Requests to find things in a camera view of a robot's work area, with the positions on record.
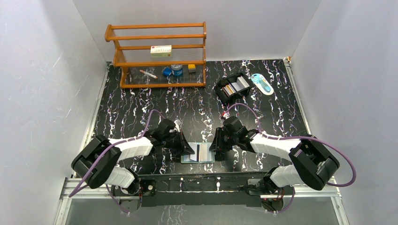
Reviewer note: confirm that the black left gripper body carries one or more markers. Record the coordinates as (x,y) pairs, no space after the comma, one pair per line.
(181,142)

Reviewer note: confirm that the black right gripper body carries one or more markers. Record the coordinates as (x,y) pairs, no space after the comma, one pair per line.
(229,140)

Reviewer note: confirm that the white black stripe card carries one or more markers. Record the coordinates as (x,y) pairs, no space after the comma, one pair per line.
(196,148)

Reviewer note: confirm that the mint green card holder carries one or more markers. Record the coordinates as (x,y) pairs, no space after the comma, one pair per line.
(206,156)

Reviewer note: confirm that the black card storage box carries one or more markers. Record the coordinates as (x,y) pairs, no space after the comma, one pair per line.
(225,100)

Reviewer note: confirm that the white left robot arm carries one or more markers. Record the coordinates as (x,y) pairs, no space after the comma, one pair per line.
(97,163)

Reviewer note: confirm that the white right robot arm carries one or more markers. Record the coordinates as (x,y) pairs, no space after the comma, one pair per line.
(311,162)

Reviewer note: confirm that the stack of cards in box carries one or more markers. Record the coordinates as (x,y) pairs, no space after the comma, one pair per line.
(233,85)

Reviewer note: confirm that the blue white packaged tool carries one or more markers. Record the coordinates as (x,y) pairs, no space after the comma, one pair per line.
(262,84)

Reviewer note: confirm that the blue square lid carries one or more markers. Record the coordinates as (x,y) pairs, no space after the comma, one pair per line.
(166,72)

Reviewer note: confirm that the blue round jar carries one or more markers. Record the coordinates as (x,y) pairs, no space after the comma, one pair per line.
(177,69)

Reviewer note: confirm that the red white pen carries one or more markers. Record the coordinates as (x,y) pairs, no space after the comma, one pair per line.
(148,74)

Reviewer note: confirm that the yellow black sponge block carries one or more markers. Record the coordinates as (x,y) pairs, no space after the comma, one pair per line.
(191,68)

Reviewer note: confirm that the orange wooden shelf rack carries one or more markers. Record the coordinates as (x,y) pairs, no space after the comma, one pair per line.
(132,53)

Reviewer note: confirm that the white medicine box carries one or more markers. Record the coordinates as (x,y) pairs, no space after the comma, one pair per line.
(159,51)

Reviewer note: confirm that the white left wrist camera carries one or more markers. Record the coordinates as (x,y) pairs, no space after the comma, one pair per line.
(177,125)

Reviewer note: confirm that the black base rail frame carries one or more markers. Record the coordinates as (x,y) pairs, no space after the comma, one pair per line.
(214,199)

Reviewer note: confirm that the silver aluminium rail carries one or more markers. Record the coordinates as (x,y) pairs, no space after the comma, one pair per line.
(200,185)

